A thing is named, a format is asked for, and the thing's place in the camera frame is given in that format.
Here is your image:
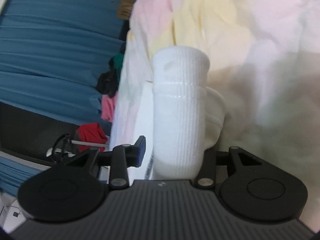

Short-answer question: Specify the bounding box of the white garment with ribbed cuffs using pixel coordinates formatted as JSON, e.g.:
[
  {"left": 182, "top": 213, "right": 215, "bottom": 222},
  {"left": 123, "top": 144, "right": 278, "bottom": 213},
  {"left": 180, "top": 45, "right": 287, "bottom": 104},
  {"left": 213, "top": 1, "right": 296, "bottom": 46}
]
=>
[{"left": 133, "top": 45, "right": 227, "bottom": 181}]

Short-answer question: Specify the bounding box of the black garment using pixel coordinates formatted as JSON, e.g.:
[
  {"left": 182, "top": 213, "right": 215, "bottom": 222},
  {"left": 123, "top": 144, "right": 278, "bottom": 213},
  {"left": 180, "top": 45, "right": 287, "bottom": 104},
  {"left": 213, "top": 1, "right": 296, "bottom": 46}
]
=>
[{"left": 95, "top": 70, "right": 119, "bottom": 98}]

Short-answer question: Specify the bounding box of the blue curtain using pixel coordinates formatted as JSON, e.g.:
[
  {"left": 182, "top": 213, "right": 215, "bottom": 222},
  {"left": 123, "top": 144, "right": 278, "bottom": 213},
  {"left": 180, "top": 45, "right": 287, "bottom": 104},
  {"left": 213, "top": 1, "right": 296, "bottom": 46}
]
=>
[{"left": 1, "top": 0, "right": 123, "bottom": 195}]

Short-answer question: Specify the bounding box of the cardboard box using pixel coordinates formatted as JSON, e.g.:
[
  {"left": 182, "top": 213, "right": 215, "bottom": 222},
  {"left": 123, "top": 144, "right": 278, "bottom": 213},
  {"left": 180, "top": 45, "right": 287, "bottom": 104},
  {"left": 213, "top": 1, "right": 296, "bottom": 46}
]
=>
[{"left": 117, "top": 0, "right": 136, "bottom": 20}]

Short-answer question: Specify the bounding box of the pastel patterned bed sheet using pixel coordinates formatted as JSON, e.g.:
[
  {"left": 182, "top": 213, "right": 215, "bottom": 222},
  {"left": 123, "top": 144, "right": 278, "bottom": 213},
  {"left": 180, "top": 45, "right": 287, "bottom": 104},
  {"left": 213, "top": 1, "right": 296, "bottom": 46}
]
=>
[{"left": 110, "top": 0, "right": 319, "bottom": 231}]

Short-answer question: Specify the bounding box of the green garment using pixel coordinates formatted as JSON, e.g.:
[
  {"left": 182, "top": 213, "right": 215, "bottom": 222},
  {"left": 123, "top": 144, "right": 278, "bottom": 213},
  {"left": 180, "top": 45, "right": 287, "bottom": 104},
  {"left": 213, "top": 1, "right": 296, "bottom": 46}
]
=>
[{"left": 108, "top": 53, "right": 124, "bottom": 72}]

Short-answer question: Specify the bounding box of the pink garment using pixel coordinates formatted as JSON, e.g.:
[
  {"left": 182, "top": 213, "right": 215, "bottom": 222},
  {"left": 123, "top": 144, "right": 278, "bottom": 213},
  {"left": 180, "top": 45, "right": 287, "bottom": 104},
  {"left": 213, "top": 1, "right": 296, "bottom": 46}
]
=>
[{"left": 101, "top": 93, "right": 118, "bottom": 122}]

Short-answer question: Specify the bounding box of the red garment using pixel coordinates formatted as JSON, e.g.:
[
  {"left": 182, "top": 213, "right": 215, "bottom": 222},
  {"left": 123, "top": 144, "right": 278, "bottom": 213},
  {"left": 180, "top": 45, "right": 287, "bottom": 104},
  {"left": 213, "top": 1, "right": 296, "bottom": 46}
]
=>
[{"left": 74, "top": 123, "right": 108, "bottom": 144}]

